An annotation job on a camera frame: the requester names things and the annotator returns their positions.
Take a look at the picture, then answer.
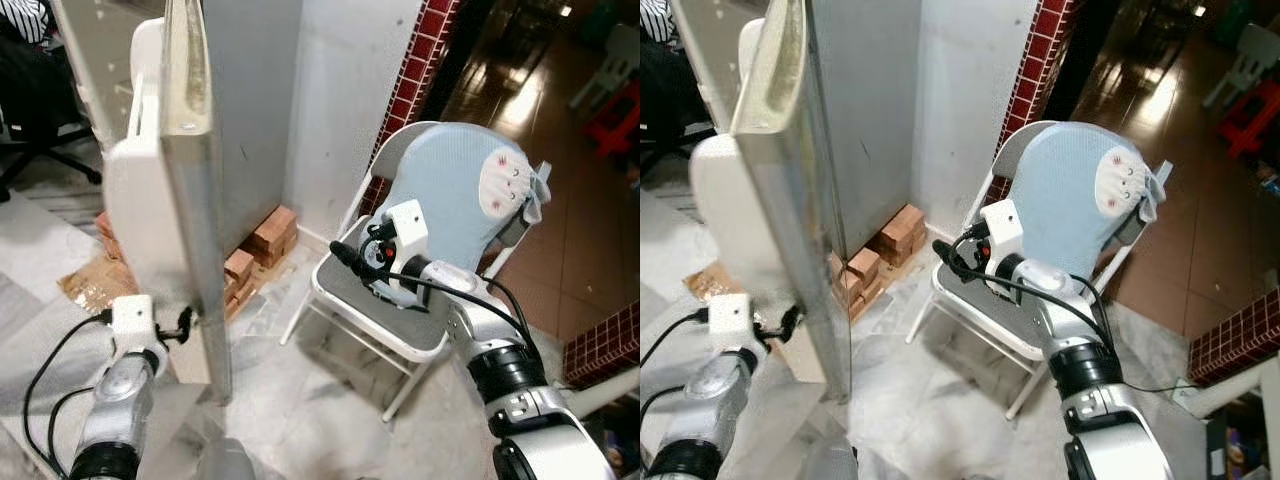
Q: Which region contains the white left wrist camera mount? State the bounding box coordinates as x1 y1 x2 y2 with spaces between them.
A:
707 292 755 348
109 294 168 353

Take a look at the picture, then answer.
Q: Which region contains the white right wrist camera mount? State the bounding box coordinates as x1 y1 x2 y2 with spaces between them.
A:
978 197 1027 296
383 199 433 309

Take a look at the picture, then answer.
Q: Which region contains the red clay brick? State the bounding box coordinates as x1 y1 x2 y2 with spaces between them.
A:
880 203 927 257
845 247 883 293
250 204 301 257
224 248 257 293

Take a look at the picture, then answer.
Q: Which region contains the silver left robot leg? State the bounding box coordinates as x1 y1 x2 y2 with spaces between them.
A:
195 437 259 480
800 440 863 480

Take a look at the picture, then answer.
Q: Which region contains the white fridge door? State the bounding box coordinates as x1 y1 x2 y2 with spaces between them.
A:
100 0 306 406
690 0 926 406

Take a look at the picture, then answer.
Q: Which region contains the black white striped cloth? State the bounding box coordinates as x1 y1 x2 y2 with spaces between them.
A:
640 0 683 43
0 0 53 43

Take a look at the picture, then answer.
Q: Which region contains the white plastic chair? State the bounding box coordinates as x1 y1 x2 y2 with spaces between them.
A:
570 22 641 113
1203 22 1280 109

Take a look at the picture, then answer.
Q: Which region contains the light blue fabric cover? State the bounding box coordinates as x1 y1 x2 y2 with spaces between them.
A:
385 122 553 279
1010 122 1173 279

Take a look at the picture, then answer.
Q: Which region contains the flattened brown cardboard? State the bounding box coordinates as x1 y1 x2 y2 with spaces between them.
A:
683 262 743 303
58 255 143 315

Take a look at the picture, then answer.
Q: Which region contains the black office chair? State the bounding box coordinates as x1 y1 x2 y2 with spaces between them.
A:
0 30 106 203
640 30 701 186

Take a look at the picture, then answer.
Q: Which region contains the red plastic stool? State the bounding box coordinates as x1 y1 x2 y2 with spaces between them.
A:
1215 80 1280 158
585 80 641 158

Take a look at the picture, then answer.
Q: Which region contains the black backpack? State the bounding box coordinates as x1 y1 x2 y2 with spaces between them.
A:
0 30 96 136
640 35 693 131

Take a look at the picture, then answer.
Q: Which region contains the white metal folding chair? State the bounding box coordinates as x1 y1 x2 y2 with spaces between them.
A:
280 120 556 423
905 120 1179 423

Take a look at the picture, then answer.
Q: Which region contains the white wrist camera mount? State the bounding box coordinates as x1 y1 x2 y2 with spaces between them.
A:
978 197 1027 296
707 292 755 348
383 199 433 309
109 294 168 353

